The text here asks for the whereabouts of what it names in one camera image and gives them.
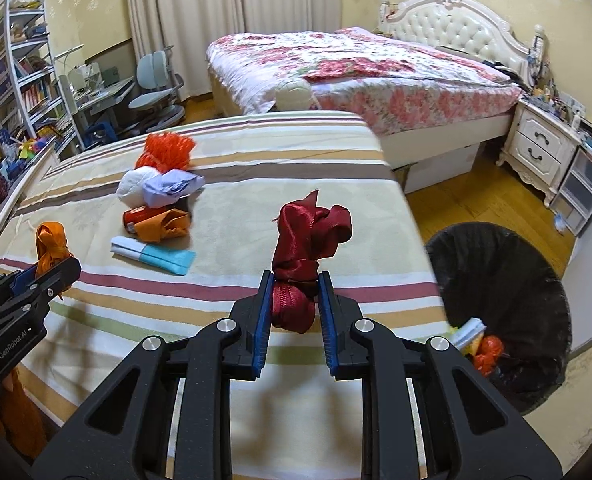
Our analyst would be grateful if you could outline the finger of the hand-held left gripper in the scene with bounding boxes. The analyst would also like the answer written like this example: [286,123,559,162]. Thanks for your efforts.
[0,256,83,333]
[0,266,42,311]

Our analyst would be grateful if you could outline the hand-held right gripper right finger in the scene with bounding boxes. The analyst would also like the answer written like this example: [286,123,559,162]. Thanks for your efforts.
[317,270,563,480]

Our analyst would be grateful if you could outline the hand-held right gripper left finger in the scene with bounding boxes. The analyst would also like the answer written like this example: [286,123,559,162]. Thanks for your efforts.
[31,270,277,480]

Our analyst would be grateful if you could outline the orange ribbon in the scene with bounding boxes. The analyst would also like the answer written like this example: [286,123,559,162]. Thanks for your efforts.
[34,221,77,278]

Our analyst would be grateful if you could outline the dark red ribbon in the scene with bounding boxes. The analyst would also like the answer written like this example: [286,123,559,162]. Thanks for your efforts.
[270,189,353,335]

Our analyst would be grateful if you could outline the white teal tissue packet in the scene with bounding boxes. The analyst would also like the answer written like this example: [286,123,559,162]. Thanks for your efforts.
[111,237,197,277]

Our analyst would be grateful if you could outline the white cloth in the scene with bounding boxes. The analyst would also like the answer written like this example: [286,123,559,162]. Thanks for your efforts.
[117,166,162,206]

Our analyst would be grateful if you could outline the orange bag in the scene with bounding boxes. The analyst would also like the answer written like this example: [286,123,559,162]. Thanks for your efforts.
[135,208,193,243]

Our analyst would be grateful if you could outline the white milk powder packet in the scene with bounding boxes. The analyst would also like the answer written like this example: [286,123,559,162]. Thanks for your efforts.
[451,317,488,348]

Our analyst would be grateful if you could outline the yellow foam fruit net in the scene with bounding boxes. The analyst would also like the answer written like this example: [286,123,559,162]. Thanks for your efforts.
[446,324,483,358]

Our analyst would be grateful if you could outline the lavender paper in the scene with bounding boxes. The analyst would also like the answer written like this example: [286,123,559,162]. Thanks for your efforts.
[142,169,206,209]

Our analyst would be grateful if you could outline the red plastic bag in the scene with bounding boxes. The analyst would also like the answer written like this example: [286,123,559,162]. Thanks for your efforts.
[473,336,506,378]

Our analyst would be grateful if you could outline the red foam fruit net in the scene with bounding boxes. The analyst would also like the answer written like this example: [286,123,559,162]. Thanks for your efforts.
[135,132,197,173]

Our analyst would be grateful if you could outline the trash bin with black bag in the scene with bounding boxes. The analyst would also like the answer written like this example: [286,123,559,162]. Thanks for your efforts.
[423,221,574,416]

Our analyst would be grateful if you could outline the person's orange clothing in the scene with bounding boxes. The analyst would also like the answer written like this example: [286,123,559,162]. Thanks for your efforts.
[0,367,47,461]

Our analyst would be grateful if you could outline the white curved bed board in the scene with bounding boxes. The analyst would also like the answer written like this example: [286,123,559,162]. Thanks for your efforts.
[0,145,59,281]

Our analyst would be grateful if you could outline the colourful toy pile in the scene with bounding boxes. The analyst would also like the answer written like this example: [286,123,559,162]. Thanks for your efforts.
[0,127,52,181]

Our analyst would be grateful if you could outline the blue storage crate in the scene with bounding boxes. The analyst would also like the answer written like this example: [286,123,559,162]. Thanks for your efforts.
[86,122,114,148]

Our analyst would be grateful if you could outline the brown cardboard box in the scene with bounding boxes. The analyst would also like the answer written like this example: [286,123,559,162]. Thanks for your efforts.
[391,165,412,193]

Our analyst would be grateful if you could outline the white bookshelf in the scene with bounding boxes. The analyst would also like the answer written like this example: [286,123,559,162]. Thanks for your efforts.
[0,0,84,156]

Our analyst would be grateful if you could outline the grey desk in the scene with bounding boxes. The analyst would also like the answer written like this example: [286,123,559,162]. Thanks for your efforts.
[58,65,137,126]

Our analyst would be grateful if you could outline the blue grey desk chair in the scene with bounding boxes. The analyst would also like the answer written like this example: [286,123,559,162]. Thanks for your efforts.
[127,45,187,128]

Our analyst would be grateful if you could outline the bed with floral quilt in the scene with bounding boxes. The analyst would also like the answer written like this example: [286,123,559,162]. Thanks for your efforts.
[205,27,524,136]

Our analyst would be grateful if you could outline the white nightstand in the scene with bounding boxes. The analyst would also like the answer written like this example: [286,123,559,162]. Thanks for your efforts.
[496,97,584,208]

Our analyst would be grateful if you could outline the clear plastic drawer unit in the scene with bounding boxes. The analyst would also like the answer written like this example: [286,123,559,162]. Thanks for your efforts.
[548,147,592,236]

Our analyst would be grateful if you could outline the beige curtains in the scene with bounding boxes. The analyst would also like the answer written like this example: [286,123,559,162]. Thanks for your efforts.
[123,0,347,101]

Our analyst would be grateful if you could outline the pile of nightstand clutter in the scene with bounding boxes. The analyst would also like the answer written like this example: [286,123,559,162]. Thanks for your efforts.
[523,55,592,136]

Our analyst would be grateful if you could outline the white tufted headboard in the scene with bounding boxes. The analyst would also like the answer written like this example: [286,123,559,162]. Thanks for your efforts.
[378,0,547,78]

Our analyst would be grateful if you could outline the white bed frame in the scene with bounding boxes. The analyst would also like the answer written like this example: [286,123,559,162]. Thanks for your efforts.
[211,80,519,196]

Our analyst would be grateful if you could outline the round white bed post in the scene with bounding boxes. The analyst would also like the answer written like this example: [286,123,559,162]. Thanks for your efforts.
[274,80,317,112]

